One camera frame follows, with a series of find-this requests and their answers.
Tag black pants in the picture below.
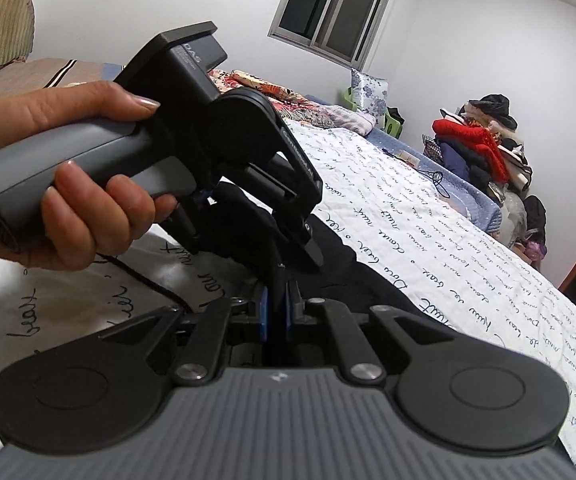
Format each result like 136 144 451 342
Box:
102 179 465 340

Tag person's left hand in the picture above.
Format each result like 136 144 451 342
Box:
0 79 179 272

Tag floral patterned blanket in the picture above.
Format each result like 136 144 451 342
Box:
209 68 377 136

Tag white script-print quilt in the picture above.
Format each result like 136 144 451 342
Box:
0 122 576 465

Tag blue floral pillow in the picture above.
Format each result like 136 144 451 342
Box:
350 68 389 127

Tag green plastic chair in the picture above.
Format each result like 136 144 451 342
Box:
342 88 403 139

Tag blue folded blanket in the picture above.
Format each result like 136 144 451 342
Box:
366 129 502 233

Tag red garment on pile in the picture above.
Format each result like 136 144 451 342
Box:
432 119 509 183

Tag pile of clothes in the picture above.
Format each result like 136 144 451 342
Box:
423 93 547 270

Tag window with grey frame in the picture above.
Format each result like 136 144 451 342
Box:
269 0 391 70

